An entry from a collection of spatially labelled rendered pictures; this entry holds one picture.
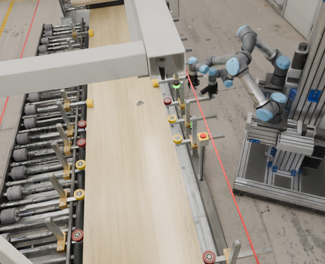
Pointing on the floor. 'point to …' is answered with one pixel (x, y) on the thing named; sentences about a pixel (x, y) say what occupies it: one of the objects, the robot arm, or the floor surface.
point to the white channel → (85, 77)
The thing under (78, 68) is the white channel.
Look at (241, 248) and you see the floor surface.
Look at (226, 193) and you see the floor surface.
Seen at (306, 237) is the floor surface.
